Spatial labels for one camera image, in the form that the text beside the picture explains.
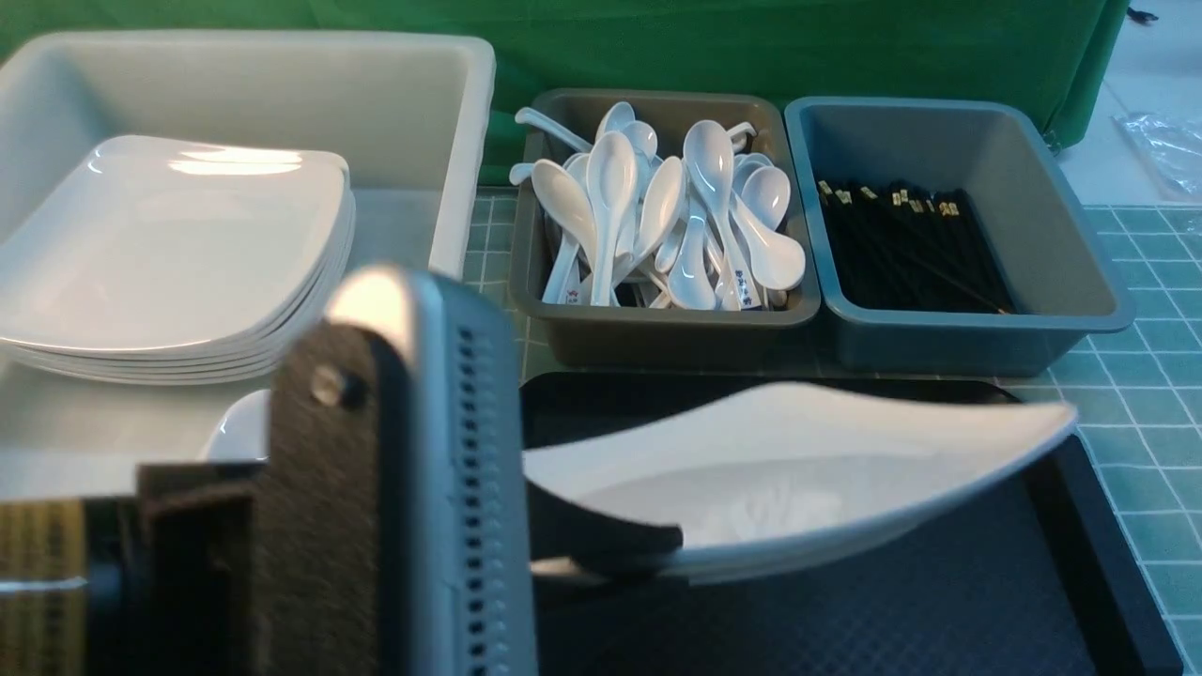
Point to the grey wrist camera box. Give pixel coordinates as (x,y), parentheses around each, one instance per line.
(454,589)

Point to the grey spoon bin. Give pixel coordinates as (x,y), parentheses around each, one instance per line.
(628,337)

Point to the small white bowl in tub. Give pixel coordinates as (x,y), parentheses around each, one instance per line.
(241,435)

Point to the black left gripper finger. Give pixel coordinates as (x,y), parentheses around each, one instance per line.
(561,529)

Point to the pile of black chopsticks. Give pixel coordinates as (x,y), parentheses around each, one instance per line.
(901,247)

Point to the large white plastic tub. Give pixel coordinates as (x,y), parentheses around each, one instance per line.
(408,112)

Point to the green checkered tablecloth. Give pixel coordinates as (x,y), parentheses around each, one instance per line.
(1138,393)

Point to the green backdrop cloth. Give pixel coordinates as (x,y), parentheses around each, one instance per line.
(1045,58)

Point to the white spoon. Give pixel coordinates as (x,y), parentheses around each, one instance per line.
(761,196)
(538,120)
(662,202)
(708,154)
(566,202)
(611,180)

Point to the black serving tray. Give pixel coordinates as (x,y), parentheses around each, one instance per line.
(1034,578)

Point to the stack of white square plates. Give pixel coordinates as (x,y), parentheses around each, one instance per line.
(167,262)

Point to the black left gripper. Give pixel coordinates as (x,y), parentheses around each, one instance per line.
(274,567)

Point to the large white square plate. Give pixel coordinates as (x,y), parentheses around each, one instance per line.
(786,476)

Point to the blue-grey chopstick bin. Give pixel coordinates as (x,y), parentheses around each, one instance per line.
(1055,267)

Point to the clear plastic bag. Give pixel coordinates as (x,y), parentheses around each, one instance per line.
(1169,146)

